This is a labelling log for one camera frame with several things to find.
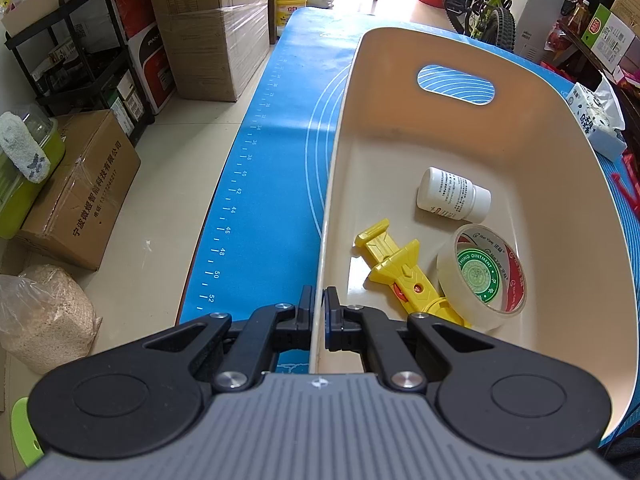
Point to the green black bicycle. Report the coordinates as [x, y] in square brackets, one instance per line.
[490, 21]

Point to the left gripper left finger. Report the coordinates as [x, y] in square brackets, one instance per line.
[254, 345]

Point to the green ointment tin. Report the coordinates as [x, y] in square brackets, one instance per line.
[480, 272]

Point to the white tissue box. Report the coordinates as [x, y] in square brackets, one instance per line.
[600, 116]

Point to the clear packing tape roll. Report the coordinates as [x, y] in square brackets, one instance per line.
[511, 299]

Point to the green lidded container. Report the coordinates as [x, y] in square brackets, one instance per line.
[31, 149]

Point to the green white product box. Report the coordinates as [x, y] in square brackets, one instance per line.
[608, 38]

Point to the floor cardboard box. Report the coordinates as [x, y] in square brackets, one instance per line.
[75, 212]

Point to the white pill bottle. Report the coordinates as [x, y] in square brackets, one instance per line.
[451, 196]

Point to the dark wooden side shelf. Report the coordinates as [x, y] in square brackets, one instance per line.
[572, 58]

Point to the blue silicone baking mat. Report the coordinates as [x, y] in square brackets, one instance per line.
[261, 240]

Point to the black metal rack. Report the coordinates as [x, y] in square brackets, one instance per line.
[76, 59]

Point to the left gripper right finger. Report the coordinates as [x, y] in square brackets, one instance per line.
[375, 338]

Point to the bag of grain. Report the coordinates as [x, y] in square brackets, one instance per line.
[47, 320]

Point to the beige plastic storage bin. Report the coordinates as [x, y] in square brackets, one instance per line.
[416, 100]

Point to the red action figure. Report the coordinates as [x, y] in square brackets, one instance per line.
[630, 193]

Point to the white cabinet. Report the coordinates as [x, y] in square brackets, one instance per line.
[550, 10]

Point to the yellow plastic toy tool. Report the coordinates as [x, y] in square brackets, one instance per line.
[398, 268]

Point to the stacked cardboard box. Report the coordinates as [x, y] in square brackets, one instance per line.
[214, 47]

